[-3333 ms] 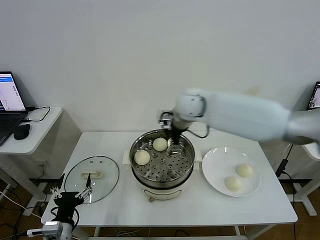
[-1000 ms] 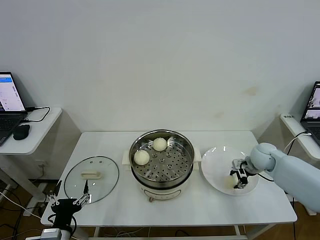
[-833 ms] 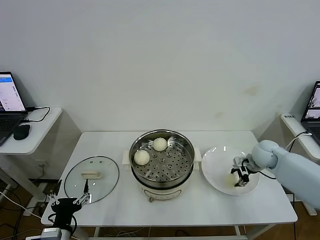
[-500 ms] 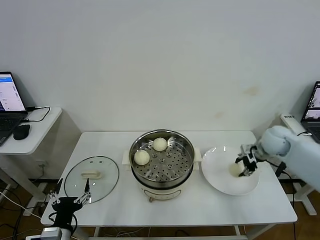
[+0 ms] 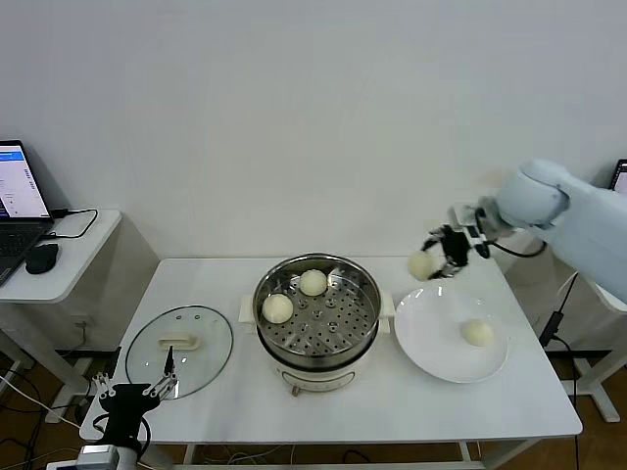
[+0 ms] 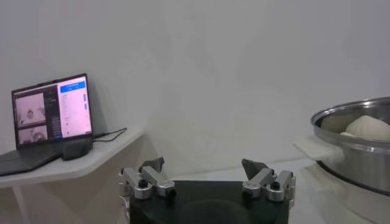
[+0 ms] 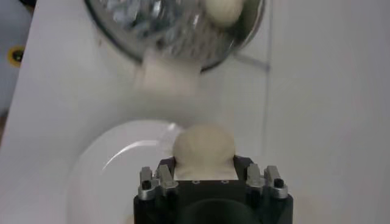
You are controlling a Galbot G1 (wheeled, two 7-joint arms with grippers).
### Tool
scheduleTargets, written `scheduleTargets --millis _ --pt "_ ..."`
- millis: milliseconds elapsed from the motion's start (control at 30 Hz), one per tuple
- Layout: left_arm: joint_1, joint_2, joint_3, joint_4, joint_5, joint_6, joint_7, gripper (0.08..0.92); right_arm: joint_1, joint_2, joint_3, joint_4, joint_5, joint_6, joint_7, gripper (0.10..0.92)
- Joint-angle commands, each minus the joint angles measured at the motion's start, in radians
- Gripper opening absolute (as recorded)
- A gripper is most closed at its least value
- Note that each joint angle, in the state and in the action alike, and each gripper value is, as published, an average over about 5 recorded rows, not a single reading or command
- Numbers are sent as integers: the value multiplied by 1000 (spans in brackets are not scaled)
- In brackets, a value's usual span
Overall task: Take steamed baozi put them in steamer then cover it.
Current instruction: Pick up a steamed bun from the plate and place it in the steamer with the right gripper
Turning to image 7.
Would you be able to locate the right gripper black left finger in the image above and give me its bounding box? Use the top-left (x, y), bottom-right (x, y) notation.
top-left (138, 156), bottom-right (179, 201)

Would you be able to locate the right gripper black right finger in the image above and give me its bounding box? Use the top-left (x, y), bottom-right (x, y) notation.
top-left (233, 155), bottom-right (289, 200)

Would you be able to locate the white steamed baozi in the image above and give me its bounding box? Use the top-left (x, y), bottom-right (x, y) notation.
top-left (203, 0), bottom-right (244, 27)
top-left (172, 123), bottom-right (237, 181)

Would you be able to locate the stainless steel steamer basket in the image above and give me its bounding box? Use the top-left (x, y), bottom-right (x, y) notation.
top-left (83, 0), bottom-right (266, 73)

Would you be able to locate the white round plate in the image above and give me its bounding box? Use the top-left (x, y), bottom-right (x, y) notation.
top-left (66, 119), bottom-right (185, 224)

